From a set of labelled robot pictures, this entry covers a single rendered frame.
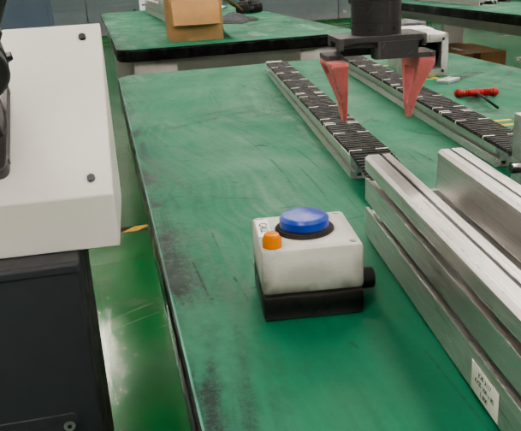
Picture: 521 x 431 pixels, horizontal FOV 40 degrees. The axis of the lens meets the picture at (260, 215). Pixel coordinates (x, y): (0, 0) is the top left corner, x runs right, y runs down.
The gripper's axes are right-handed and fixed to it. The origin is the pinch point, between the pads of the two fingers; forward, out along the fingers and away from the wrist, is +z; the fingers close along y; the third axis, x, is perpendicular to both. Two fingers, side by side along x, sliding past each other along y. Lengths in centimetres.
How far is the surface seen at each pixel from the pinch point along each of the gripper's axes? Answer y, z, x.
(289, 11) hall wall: 157, 58, 1098
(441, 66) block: 36, 7, 76
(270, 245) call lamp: -17.1, 2.8, -32.5
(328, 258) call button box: -12.7, 4.1, -32.8
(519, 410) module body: -6, 6, -51
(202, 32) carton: -14, 6, 195
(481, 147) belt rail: 17.2, 8.0, 8.9
